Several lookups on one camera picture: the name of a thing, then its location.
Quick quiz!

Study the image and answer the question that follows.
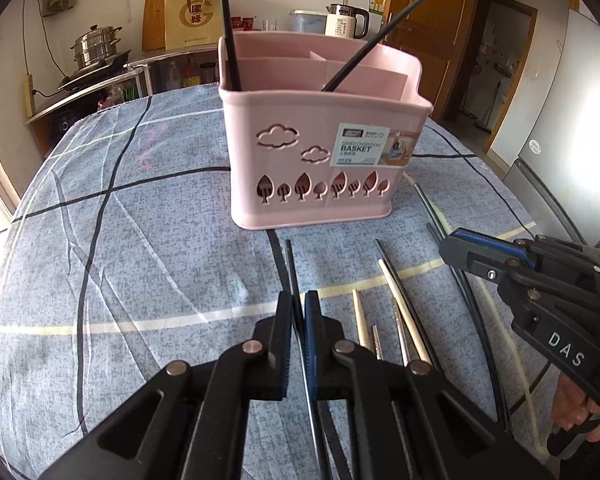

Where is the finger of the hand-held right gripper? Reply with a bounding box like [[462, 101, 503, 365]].
[[439, 228, 600, 323], [516, 233, 600, 307]]

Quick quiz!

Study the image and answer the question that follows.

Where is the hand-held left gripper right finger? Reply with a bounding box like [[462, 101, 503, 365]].
[[303, 290, 556, 480]]

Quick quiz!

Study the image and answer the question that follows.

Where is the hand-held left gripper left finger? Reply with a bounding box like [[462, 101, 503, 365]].
[[40, 290, 296, 480]]

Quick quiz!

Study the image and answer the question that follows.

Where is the wooden chopstick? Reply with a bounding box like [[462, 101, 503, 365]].
[[351, 288, 373, 352], [377, 258, 432, 363]]

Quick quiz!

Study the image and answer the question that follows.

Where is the pink plastic utensil basket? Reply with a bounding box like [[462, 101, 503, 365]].
[[217, 30, 435, 232]]

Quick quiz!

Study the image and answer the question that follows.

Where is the person's right hand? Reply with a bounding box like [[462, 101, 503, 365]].
[[550, 374, 600, 443]]

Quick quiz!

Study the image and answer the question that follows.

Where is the grey refrigerator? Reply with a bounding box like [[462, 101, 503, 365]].
[[500, 7, 600, 256]]

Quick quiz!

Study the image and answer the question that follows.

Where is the blue checked tablecloth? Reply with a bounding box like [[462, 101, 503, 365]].
[[0, 80, 566, 480]]

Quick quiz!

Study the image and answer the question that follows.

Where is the wooden door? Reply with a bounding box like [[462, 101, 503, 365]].
[[380, 0, 481, 121]]

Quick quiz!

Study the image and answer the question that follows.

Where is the white electric kettle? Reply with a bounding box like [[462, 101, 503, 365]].
[[325, 3, 371, 41]]

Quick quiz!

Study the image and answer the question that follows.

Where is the clear plastic container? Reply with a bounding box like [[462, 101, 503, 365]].
[[288, 9, 329, 34]]

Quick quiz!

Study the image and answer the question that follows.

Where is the metal kitchen shelf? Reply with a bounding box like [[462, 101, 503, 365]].
[[24, 44, 221, 128]]

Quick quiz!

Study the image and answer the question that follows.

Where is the tan paper bag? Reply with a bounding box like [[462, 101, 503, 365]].
[[163, 0, 231, 51]]

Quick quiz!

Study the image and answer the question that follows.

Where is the black cooktop stove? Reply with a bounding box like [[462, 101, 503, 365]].
[[56, 49, 133, 92]]

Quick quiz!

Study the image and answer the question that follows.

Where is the wooden cutting board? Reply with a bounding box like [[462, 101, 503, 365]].
[[141, 0, 201, 52]]

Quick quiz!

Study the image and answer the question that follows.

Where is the steel steamer pot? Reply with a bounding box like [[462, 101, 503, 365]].
[[71, 23, 124, 70]]

